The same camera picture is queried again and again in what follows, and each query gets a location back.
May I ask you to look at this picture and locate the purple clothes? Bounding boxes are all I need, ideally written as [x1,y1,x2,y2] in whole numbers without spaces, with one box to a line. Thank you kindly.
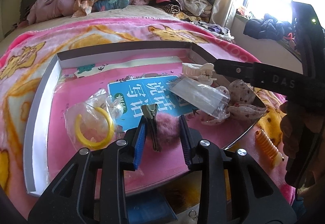
[195,21,235,39]

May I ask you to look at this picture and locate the crinkled clear bag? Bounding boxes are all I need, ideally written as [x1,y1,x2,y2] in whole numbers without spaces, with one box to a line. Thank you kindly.
[91,88,129,124]

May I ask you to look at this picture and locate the dark cardboard box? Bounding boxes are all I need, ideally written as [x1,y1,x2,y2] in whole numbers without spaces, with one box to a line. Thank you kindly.
[23,41,269,198]

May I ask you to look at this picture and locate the dark jacket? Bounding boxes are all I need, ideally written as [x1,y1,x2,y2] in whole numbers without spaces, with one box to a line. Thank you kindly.
[244,13,295,42]

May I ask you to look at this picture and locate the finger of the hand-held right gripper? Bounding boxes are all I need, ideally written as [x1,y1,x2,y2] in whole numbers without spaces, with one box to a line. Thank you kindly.
[213,58,304,94]

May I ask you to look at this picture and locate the clear plastic bag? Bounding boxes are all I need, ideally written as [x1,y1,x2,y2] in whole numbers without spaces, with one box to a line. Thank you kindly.
[170,77,231,120]

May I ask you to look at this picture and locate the pink fluffy hair clip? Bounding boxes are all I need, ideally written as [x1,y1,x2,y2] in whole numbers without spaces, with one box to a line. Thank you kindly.
[141,103,184,152]

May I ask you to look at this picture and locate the pink printed blanket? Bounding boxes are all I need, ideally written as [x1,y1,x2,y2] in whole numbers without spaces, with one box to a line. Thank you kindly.
[0,17,306,224]

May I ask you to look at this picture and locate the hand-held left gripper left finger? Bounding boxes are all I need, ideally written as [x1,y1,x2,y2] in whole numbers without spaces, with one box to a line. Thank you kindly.
[28,122,148,224]

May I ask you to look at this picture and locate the yellow ribbed hair clip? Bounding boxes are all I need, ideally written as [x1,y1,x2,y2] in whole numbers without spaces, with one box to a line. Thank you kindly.
[255,130,284,169]

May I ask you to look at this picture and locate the yellow bracelet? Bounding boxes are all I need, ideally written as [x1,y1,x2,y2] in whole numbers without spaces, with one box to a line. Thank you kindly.
[63,101,120,150]

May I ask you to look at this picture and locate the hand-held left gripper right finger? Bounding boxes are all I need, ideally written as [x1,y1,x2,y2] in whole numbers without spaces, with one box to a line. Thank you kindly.
[178,116,298,224]

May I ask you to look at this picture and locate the person's right hand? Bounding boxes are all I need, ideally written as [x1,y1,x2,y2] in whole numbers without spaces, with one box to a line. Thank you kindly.
[280,102,308,159]

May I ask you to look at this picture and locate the pink quilt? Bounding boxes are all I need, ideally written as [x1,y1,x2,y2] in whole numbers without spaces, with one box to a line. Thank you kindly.
[25,0,79,25]

